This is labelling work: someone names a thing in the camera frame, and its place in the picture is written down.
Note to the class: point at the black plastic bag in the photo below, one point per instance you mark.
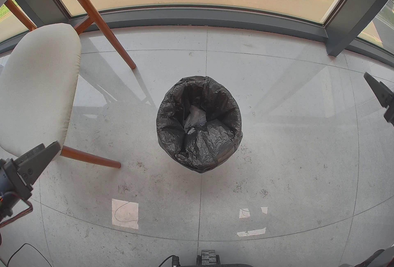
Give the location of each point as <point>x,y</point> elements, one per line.
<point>203,142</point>

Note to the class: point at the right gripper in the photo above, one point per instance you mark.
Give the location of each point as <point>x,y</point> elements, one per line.
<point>390,113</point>

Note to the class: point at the white paper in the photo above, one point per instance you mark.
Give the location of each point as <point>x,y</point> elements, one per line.
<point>195,115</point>

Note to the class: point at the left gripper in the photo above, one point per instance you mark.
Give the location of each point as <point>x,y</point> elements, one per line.
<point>18,181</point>

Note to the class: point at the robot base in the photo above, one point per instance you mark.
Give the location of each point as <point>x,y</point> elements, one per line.
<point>209,259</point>

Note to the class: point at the white cushioned wooden chair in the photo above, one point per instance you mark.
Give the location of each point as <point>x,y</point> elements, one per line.
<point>40,81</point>

